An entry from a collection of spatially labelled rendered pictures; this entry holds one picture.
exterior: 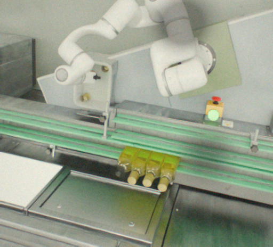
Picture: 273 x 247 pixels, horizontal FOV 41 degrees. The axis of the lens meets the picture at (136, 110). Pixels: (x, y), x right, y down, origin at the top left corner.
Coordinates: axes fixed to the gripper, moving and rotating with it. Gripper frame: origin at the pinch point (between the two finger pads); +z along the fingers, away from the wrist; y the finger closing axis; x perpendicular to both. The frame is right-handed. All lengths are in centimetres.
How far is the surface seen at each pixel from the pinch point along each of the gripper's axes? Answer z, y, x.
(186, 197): 1, 50, -46
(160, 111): 5.6, 32.5, -11.4
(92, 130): -0.3, 4.2, -23.9
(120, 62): 7.6, 10.9, 7.9
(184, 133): -7.2, 45.3, -17.1
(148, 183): -23, 36, -35
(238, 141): -5, 66, -17
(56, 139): 0.1, -12.9, -31.1
